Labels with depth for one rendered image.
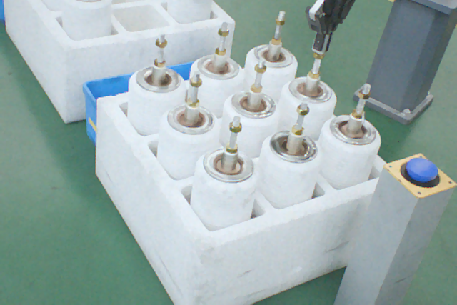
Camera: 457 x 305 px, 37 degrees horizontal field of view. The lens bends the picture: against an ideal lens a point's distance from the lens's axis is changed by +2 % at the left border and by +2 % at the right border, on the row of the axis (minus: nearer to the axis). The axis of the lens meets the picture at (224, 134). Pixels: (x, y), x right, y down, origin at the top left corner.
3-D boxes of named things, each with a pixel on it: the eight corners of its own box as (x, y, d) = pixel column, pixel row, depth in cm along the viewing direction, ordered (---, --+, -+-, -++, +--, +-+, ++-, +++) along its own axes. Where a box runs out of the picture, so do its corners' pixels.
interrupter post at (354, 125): (346, 126, 111) (352, 109, 109) (360, 131, 110) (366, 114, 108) (343, 133, 109) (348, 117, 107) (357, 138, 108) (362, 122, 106)
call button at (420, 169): (419, 164, 95) (423, 153, 94) (440, 183, 93) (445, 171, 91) (397, 171, 93) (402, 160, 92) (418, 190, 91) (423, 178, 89)
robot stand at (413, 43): (378, 76, 173) (417, -36, 154) (433, 101, 167) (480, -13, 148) (351, 98, 163) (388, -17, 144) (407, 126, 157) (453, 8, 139)
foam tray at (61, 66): (153, 11, 184) (157, -54, 173) (225, 88, 159) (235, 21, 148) (6, 31, 165) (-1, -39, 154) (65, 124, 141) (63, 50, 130)
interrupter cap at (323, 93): (327, 109, 114) (328, 106, 113) (283, 97, 115) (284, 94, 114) (334, 86, 120) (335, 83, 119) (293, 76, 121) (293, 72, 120)
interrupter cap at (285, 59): (282, 46, 129) (283, 42, 128) (299, 67, 123) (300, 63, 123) (246, 48, 126) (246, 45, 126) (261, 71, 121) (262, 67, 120)
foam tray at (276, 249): (262, 129, 148) (277, 61, 137) (378, 254, 123) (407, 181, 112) (94, 173, 130) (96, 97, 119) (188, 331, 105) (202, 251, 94)
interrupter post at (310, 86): (315, 97, 116) (319, 81, 114) (301, 93, 116) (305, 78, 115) (317, 90, 118) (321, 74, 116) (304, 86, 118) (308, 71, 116)
